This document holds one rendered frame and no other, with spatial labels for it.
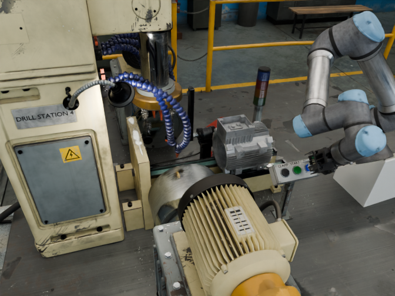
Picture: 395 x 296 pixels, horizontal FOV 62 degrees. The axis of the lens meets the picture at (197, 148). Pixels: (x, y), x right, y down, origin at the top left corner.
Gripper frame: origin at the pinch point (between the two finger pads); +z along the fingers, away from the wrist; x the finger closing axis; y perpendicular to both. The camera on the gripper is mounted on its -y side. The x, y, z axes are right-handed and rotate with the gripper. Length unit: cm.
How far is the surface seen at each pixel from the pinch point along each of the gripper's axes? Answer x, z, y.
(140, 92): -34, -7, 57
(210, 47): -168, 192, -50
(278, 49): -224, 307, -205
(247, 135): -18.4, 10.6, 16.6
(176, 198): 2, -10, 53
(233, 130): -21.9, 11.8, 21.6
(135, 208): 0, 21, 64
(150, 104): -29, -8, 55
